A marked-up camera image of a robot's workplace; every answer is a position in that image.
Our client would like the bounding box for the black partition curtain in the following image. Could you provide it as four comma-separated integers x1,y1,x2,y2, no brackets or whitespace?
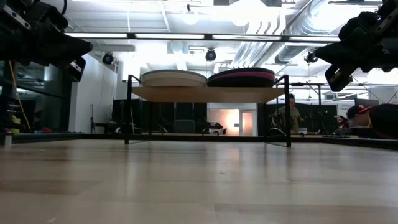
111,98,208,135

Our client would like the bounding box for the black plate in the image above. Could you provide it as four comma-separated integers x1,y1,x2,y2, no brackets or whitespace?
206,76,276,88

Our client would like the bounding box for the long ceiling light strip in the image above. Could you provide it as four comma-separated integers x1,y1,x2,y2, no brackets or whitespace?
64,32,341,44

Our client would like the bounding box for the bright glass door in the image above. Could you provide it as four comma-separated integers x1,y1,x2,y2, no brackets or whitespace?
238,109,258,137

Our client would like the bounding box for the wooden shelf with black legs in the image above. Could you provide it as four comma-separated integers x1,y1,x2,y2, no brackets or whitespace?
124,73,292,148

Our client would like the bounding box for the person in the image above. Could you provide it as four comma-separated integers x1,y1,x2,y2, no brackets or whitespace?
272,94,305,136
345,103,398,140

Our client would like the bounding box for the white plate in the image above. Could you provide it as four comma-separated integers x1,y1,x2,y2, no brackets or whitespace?
141,76,208,88

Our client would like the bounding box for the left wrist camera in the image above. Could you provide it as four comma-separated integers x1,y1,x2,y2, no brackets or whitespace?
68,57,87,83

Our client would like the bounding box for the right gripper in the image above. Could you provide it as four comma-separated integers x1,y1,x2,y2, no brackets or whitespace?
314,0,398,73

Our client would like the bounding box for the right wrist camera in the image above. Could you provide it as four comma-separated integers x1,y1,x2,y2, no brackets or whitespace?
324,65,354,93

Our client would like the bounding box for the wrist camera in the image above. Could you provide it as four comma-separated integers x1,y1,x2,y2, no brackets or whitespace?
324,65,354,93
68,57,87,83

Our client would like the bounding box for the red and black cap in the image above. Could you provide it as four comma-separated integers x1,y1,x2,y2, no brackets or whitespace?
346,104,376,120

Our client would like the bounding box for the light grey-blue plate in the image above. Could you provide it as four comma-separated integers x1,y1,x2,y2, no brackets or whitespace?
142,69,206,74

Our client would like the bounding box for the yellow cable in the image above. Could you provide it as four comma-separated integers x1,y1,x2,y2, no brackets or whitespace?
8,60,32,131

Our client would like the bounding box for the white and black mobile robot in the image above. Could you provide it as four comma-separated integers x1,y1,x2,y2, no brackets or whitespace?
201,121,228,136

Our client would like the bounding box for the silver ventilation duct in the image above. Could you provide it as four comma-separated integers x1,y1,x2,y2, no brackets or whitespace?
273,0,343,65

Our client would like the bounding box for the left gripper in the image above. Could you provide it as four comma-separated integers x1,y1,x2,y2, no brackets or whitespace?
0,0,93,67

